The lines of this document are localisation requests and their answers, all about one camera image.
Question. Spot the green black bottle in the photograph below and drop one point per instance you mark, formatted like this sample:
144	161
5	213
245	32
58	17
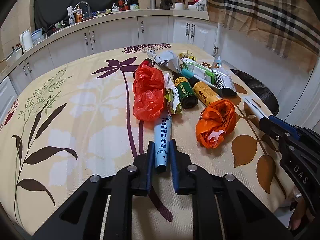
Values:
187	96

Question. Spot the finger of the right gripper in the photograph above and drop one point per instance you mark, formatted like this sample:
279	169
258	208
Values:
272	129
286	126

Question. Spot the orange dish soap bottle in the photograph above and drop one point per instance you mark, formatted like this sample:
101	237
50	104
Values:
78	14

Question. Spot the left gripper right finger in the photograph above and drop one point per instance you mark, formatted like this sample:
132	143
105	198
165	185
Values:
179	161

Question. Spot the white foil snack wrapper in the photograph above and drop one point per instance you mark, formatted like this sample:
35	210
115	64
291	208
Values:
172	97

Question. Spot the light blue tube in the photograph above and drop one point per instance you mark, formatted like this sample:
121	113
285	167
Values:
162	138

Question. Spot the yellow label black bottle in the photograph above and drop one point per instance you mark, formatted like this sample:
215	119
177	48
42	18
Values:
203	91

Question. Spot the white blue paper packet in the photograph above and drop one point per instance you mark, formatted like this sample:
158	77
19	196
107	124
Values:
255	109

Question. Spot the black knife block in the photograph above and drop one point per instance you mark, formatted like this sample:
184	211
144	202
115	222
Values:
166	4

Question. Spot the white electric kettle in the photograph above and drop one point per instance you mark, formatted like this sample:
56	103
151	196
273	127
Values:
26	40

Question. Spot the dark jar green label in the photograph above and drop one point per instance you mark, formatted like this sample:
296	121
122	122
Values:
134	5

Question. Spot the steel thermos bottle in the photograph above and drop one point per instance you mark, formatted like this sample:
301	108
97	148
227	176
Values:
153	4

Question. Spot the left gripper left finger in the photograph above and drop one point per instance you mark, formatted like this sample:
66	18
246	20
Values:
141	184

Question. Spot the chrome faucet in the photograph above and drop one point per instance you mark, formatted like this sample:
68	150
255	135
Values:
86	10

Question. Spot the green white wrapper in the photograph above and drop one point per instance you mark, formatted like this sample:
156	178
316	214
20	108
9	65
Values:
195	68

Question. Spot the crumpled grey foil wrapper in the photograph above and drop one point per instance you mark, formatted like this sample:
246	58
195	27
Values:
166	59

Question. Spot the red white rice cooker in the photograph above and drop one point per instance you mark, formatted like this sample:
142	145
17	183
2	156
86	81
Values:
198	5

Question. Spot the red plastic bag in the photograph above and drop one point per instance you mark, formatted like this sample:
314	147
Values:
148	88

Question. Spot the white spray bottle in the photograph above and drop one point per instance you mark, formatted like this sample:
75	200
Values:
71	15

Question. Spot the white kitchen cabinets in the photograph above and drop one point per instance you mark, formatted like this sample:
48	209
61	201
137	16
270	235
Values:
102	34

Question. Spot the dark sauce bottle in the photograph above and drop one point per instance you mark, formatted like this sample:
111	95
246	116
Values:
121	5

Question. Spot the orange plastic bag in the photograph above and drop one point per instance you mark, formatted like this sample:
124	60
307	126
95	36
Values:
216	121

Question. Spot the plaid beige scarf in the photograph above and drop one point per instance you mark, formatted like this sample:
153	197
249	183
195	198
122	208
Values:
289	28

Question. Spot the white blender jug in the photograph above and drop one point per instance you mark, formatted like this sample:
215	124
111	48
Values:
178	4

